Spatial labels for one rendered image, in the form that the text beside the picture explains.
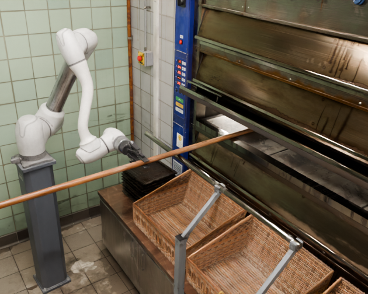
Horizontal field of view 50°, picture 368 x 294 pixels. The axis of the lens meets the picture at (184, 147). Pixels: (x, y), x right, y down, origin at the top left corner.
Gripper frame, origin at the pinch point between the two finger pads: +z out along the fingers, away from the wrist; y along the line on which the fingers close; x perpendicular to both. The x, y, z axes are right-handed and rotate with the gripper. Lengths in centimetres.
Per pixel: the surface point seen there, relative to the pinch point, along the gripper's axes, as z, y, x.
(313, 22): 46, -73, -59
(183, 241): 38.2, 25.1, 0.5
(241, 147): 12, 1, -58
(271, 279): 85, 15, -8
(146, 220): -12, 49, -9
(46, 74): -124, -15, 8
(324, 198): 71, 3, -57
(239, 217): 25, 40, -49
